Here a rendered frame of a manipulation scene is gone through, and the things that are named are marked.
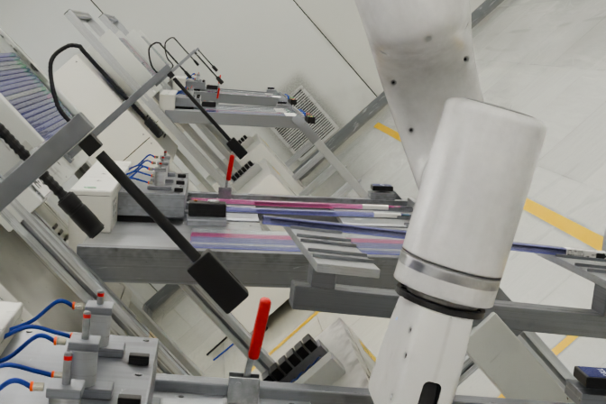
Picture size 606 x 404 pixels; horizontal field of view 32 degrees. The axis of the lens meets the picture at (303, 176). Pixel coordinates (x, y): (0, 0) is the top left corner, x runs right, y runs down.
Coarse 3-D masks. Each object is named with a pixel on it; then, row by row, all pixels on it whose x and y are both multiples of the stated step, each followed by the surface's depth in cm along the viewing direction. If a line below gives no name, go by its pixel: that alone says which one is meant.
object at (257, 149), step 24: (120, 24) 732; (144, 48) 677; (240, 96) 676; (264, 96) 678; (288, 96) 716; (216, 144) 675; (264, 144) 698; (312, 144) 755; (240, 168) 678; (288, 168) 743
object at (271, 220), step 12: (264, 216) 139; (276, 216) 140; (324, 228) 141; (336, 228) 141; (348, 228) 141; (360, 228) 141; (372, 228) 141; (384, 228) 142; (540, 252) 145; (552, 252) 145; (564, 252) 145
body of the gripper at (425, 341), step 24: (408, 312) 84; (432, 312) 81; (456, 312) 82; (480, 312) 84; (384, 336) 89; (408, 336) 82; (432, 336) 81; (456, 336) 81; (384, 360) 87; (408, 360) 81; (432, 360) 81; (456, 360) 81; (384, 384) 84; (408, 384) 81; (456, 384) 82
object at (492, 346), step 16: (496, 320) 131; (480, 336) 131; (496, 336) 131; (512, 336) 131; (480, 352) 131; (496, 352) 131; (512, 352) 132; (528, 352) 132; (480, 368) 134; (496, 368) 131; (512, 368) 132; (528, 368) 132; (544, 368) 133; (496, 384) 132; (512, 384) 132; (528, 384) 132; (544, 384) 132; (544, 400) 133; (560, 400) 133
